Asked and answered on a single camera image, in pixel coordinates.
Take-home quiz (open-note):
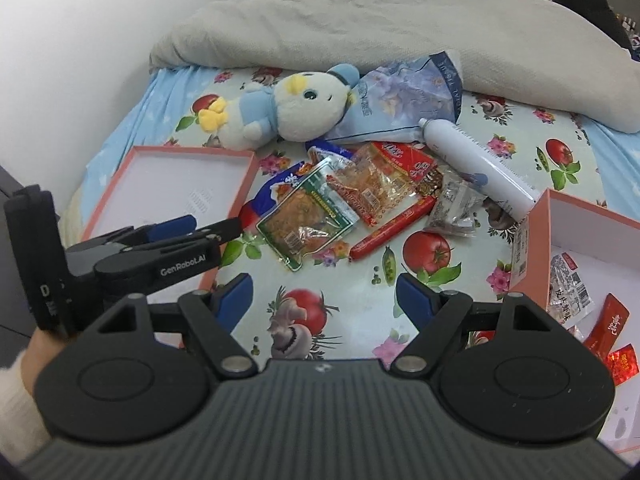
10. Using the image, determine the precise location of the small red snack packet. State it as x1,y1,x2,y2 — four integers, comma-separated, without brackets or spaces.
602,345,640,386

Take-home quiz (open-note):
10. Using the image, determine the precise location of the green brown dried tofu packet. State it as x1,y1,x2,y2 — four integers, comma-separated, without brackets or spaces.
256,156,360,272

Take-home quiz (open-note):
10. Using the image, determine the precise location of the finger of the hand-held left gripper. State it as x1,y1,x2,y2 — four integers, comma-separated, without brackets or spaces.
165,216,246,257
120,214,199,250

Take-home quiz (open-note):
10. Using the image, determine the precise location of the person's left hand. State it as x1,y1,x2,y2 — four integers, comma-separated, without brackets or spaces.
22,330,71,377

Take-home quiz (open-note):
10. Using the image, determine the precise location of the red snack packet white lettering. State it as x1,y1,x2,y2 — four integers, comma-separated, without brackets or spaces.
582,292,631,356

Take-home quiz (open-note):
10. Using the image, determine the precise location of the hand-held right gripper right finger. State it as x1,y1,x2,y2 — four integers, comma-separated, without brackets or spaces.
390,272,546,381

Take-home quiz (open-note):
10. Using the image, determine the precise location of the floral bed sheet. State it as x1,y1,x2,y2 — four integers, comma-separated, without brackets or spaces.
65,62,640,361

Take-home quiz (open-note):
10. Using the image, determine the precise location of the grey duvet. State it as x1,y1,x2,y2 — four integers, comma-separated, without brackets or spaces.
149,0,640,135

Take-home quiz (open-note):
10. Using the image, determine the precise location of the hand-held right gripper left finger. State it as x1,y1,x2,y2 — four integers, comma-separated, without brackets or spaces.
97,272,258,381

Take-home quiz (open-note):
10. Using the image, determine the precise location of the blue floral tissue pack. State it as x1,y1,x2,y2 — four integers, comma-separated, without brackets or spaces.
325,50,465,147

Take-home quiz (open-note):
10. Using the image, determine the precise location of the white blue plush toy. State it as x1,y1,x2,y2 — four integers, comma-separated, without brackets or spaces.
197,63,362,152

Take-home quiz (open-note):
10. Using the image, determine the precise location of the dark patterned cloth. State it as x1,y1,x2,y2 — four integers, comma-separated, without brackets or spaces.
617,12,640,63

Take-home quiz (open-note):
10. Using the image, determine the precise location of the white spray bottle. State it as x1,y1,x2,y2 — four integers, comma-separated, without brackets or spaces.
417,117,543,222

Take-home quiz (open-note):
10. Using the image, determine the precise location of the red sausage stick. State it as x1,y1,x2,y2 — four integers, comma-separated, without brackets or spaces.
348,195,437,263

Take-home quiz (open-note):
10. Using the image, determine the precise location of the silver snack packet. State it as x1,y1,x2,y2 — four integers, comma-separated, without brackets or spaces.
425,166,490,237

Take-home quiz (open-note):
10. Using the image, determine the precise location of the orange cardboard box lid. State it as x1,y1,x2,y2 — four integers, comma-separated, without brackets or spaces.
80,145,261,351

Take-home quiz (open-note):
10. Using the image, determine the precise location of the large red clear snack packet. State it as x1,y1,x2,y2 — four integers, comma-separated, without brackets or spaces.
326,141,445,227

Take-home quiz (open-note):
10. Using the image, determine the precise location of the clear white label snack packet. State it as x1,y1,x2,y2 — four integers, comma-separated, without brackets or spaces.
547,252,596,328

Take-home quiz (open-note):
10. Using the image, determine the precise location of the orange cardboard box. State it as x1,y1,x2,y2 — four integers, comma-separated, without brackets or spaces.
507,187,640,456

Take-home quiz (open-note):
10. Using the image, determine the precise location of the person's left forearm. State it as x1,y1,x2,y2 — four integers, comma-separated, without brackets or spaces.
0,352,51,466

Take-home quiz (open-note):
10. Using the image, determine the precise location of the blue snack packet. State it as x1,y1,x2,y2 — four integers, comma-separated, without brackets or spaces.
306,142,357,163
239,160,313,233

